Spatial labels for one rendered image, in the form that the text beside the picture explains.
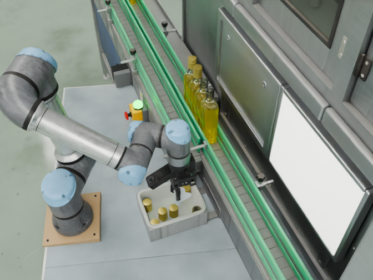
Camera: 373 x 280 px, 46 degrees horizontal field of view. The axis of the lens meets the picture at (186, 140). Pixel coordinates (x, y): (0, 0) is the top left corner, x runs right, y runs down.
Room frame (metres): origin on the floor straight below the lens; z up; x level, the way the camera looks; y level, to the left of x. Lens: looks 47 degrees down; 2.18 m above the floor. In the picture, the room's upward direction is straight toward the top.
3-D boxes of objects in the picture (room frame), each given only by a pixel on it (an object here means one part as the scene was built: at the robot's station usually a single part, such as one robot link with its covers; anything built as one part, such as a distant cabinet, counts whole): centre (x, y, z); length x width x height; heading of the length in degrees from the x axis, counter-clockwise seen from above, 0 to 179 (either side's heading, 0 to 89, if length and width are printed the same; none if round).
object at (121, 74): (1.73, 0.32, 0.79); 0.08 x 0.08 x 0.08; 21
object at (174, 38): (1.91, 0.07, 0.84); 0.95 x 0.09 x 0.11; 21
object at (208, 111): (1.21, -0.08, 0.99); 0.06 x 0.06 x 0.21; 20
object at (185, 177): (0.94, 0.02, 1.02); 0.09 x 0.08 x 0.12; 109
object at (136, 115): (1.47, 0.22, 0.79); 0.07 x 0.07 x 0.07; 21
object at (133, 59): (1.63, 0.26, 0.94); 0.07 x 0.04 x 0.13; 111
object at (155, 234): (0.96, 0.03, 0.79); 0.27 x 0.17 x 0.08; 111
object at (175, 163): (0.94, 0.03, 1.10); 0.08 x 0.08 x 0.05
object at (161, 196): (0.95, 0.06, 0.80); 0.22 x 0.17 x 0.09; 111
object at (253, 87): (1.05, -0.29, 1.15); 0.90 x 0.03 x 0.34; 21
